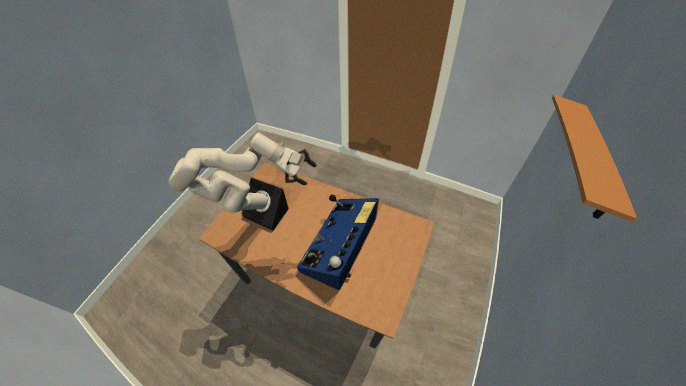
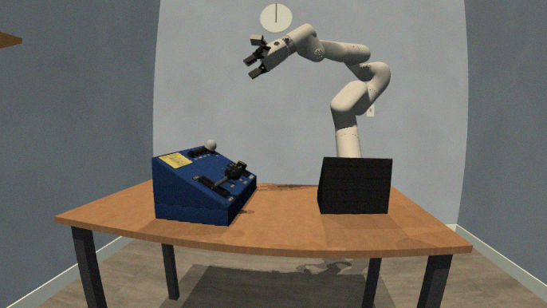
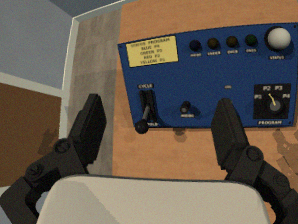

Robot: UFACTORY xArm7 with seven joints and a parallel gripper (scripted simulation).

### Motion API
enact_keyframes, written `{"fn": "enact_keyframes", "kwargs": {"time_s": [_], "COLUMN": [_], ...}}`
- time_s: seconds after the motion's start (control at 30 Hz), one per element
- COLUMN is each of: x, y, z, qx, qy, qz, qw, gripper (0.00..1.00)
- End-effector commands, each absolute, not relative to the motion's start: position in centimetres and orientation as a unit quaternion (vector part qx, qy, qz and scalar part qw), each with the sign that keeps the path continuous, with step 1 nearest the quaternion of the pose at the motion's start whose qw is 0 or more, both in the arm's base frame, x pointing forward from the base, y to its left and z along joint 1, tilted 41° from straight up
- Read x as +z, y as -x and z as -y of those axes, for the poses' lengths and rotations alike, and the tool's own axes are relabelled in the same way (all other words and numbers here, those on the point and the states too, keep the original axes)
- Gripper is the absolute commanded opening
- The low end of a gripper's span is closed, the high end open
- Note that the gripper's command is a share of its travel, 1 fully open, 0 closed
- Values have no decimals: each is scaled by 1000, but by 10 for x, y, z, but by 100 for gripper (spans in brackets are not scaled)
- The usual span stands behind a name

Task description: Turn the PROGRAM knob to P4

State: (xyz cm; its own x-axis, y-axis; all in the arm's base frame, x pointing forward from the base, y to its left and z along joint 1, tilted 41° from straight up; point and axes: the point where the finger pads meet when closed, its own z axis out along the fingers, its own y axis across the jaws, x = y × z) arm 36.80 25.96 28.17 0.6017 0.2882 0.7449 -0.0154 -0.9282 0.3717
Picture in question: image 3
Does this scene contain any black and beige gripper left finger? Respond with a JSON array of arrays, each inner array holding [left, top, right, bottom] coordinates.
[[0, 94, 107, 224]]

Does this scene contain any blue control console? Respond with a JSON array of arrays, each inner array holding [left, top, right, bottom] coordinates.
[[117, 22, 298, 134]]

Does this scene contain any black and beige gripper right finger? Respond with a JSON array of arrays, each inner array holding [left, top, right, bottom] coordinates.
[[211, 98, 298, 224]]

